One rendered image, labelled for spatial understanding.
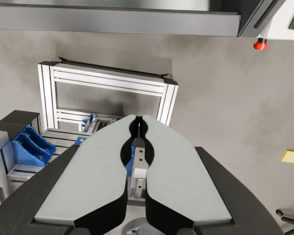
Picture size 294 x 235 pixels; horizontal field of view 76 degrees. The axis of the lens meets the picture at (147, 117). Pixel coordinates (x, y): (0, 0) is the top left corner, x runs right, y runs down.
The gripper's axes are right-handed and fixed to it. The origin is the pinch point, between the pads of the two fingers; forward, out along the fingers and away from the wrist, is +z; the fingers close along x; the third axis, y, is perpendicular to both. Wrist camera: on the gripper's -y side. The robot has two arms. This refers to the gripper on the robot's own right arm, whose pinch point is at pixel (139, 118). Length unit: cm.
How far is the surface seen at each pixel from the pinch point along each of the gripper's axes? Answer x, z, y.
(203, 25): 11.7, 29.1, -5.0
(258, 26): 21.2, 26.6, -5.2
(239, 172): 96, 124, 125
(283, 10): 24.6, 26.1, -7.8
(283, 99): 111, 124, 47
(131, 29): -2.1, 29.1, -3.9
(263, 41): 33, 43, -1
